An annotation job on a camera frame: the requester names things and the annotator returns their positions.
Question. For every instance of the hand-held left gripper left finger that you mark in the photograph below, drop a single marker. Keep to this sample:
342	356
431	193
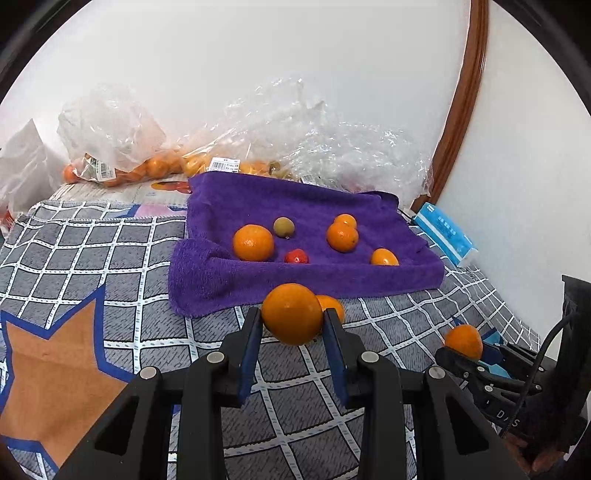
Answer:
249	350

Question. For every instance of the brown wooden frame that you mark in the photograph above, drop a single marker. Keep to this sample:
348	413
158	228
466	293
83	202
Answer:
471	83

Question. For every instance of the white plastic bag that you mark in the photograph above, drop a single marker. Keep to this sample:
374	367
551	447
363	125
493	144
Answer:
27	161

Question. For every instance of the large orange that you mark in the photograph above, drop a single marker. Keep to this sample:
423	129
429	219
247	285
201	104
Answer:
253	242
292	316

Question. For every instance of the person's right hand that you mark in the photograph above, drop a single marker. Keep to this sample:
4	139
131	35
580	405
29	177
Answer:
531	459

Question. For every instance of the crumpled clear plastic bag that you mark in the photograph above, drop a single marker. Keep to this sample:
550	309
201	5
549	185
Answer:
106	124

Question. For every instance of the wide clear plastic bag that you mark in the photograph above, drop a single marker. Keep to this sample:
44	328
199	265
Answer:
369	157

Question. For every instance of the long clear plastic bag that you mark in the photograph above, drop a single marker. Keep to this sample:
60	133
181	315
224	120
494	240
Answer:
258	120

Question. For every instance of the yellow-green round fruit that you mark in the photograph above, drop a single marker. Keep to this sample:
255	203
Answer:
284	227

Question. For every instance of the grey checked star blanket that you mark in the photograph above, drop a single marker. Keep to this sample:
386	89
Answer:
115	258

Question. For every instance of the red tomato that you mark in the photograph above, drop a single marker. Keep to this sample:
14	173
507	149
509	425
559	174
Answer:
296	256

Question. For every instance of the purple towel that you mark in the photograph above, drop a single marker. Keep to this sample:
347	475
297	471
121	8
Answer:
212	277

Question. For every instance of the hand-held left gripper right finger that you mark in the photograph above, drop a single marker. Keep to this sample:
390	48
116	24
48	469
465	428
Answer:
334	355

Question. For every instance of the blue tissue pack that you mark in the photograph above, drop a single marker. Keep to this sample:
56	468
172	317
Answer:
445	233

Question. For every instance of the small orange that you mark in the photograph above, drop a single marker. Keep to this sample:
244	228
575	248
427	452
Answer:
384	257

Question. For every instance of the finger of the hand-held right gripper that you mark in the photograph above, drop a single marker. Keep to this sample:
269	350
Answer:
485	392
512	364

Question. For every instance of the pile of bagged kumquats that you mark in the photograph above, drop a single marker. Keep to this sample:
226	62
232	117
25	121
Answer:
256	167

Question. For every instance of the yellowish orange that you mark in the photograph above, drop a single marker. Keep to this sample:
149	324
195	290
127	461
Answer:
346	219

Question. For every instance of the printed bed sheet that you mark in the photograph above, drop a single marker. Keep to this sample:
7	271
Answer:
138	194

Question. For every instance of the pile of bagged oranges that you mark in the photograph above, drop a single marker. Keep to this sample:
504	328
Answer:
157	168

